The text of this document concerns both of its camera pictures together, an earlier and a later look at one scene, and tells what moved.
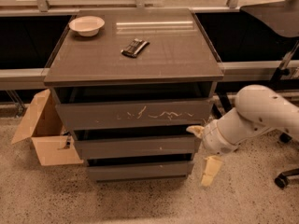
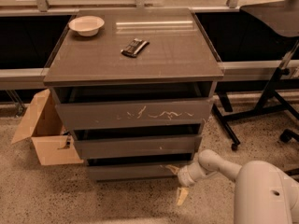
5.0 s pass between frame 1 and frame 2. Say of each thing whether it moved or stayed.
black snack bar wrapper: stayed
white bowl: stayed
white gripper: moved
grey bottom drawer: stayed
